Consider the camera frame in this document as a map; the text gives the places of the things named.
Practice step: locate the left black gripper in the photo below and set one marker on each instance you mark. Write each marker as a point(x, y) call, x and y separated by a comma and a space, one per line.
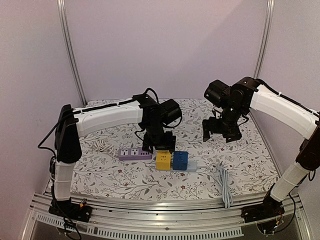
point(169, 143)

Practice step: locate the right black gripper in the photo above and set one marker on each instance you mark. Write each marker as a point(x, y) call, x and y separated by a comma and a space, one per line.
point(222, 129)

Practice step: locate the yellow cube plug adapter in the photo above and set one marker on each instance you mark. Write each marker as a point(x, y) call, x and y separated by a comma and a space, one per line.
point(163, 160)

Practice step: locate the blue cube plug adapter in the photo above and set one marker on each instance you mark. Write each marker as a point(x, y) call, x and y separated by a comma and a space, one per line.
point(180, 161)

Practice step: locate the purple power strip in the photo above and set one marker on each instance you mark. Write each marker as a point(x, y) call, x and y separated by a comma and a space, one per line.
point(133, 154)

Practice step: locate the grey-blue power strip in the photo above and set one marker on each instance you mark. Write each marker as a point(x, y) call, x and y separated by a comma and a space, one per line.
point(191, 167)

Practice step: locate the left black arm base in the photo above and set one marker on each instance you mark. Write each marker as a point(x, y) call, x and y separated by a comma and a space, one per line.
point(75, 211)

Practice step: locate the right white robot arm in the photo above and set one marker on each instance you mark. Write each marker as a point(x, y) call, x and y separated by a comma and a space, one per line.
point(254, 94)

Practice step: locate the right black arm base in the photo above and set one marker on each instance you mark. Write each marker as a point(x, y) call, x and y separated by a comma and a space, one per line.
point(269, 208)

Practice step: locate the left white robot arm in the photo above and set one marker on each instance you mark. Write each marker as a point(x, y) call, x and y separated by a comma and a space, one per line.
point(153, 117)

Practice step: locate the floral patterned table mat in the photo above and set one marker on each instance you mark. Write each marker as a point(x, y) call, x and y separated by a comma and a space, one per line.
point(100, 174)

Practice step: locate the aluminium front rail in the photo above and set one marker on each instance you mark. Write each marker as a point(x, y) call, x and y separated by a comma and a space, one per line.
point(205, 219)

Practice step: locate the right aluminium frame post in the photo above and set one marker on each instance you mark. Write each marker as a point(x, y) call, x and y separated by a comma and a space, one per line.
point(264, 38)

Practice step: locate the aluminium frame post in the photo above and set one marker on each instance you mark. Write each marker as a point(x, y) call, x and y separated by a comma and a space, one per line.
point(62, 11)
point(264, 38)

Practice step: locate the left aluminium frame post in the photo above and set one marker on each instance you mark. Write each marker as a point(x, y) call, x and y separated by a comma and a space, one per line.
point(62, 11)

